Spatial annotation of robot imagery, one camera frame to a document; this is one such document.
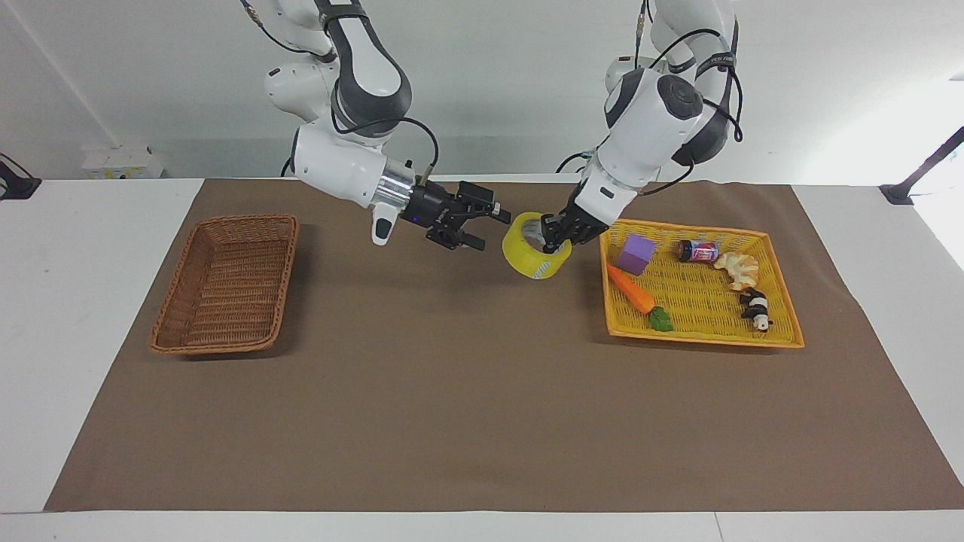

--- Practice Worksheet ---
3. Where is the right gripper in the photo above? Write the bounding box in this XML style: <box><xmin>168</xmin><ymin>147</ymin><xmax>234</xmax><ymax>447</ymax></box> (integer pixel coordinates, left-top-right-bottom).
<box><xmin>409</xmin><ymin>181</ymin><xmax>514</xmax><ymax>252</ymax></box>

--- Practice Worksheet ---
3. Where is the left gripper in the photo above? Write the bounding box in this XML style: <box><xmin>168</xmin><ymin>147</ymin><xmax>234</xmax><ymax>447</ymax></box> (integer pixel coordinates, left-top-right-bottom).
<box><xmin>540</xmin><ymin>187</ymin><xmax>612</xmax><ymax>254</ymax></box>

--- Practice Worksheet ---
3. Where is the yellow tape roll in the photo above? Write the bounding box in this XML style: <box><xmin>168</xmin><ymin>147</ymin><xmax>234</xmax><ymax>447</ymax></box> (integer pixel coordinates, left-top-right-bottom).
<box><xmin>502</xmin><ymin>212</ymin><xmax>573</xmax><ymax>281</ymax></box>

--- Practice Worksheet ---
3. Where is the yellow plastic basket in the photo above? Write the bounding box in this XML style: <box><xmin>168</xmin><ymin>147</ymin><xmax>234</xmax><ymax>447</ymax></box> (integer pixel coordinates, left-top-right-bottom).
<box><xmin>599</xmin><ymin>219</ymin><xmax>805</xmax><ymax>349</ymax></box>

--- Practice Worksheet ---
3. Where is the brown wicker basket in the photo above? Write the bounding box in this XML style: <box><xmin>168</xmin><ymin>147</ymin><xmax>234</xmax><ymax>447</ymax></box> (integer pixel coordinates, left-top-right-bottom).
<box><xmin>149</xmin><ymin>215</ymin><xmax>300</xmax><ymax>355</ymax></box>

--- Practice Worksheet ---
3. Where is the purple cube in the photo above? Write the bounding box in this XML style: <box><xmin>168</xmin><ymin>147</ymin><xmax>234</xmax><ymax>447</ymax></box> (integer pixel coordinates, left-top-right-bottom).
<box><xmin>617</xmin><ymin>233</ymin><xmax>657</xmax><ymax>276</ymax></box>

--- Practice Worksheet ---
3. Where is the orange toy carrot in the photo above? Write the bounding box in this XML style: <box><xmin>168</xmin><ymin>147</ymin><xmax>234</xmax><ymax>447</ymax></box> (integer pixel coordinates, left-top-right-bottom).
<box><xmin>607</xmin><ymin>264</ymin><xmax>675</xmax><ymax>333</ymax></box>

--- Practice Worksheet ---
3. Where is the small dark jar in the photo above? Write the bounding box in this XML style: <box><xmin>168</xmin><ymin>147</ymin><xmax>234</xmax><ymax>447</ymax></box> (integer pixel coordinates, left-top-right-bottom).
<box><xmin>676</xmin><ymin>239</ymin><xmax>720</xmax><ymax>264</ymax></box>

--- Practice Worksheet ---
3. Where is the toy croissant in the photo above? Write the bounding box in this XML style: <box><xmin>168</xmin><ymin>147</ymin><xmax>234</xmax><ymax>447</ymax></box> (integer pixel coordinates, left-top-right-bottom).
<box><xmin>714</xmin><ymin>253</ymin><xmax>760</xmax><ymax>291</ymax></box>

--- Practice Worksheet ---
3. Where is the black white panda figure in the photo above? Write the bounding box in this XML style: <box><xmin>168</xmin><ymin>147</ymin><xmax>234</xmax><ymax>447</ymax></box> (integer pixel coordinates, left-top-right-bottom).
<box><xmin>740</xmin><ymin>288</ymin><xmax>774</xmax><ymax>333</ymax></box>

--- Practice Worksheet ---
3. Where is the white box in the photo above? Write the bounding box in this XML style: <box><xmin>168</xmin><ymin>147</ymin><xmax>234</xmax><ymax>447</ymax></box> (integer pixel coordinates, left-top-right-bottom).
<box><xmin>81</xmin><ymin>145</ymin><xmax>165</xmax><ymax>180</ymax></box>

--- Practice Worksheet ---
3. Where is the black stand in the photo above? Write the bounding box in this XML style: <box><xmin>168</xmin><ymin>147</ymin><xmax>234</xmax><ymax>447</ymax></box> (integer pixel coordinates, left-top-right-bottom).
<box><xmin>880</xmin><ymin>126</ymin><xmax>964</xmax><ymax>206</ymax></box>
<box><xmin>0</xmin><ymin>153</ymin><xmax>43</xmax><ymax>201</ymax></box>

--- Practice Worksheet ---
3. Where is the black cable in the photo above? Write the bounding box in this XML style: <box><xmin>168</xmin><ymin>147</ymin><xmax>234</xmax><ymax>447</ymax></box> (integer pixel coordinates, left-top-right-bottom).
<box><xmin>646</xmin><ymin>29</ymin><xmax>745</xmax><ymax>145</ymax></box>
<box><xmin>330</xmin><ymin>113</ymin><xmax>440</xmax><ymax>186</ymax></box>
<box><xmin>239</xmin><ymin>0</ymin><xmax>337</xmax><ymax>63</ymax></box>
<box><xmin>557</xmin><ymin>134</ymin><xmax>612</xmax><ymax>175</ymax></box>

